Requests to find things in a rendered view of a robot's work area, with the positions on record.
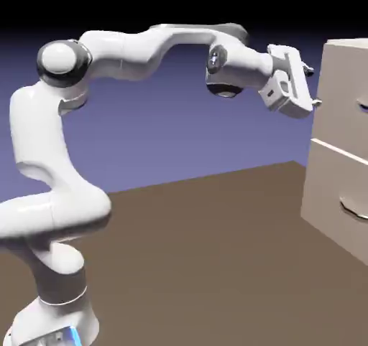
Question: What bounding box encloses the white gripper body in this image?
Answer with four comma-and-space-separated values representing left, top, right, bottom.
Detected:
267, 44, 314, 120

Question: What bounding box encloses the beige painted cabinet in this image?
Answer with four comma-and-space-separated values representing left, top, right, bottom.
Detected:
300, 37, 368, 263

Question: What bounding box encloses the beige drawer front with small handle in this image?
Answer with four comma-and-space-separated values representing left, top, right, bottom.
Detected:
311, 43, 368, 161

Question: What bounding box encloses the beige drawer front with large handle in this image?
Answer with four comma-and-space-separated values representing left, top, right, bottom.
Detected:
300, 139, 368, 263

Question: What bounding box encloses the large curved metal handle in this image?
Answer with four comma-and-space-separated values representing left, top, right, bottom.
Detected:
339, 196, 368, 220

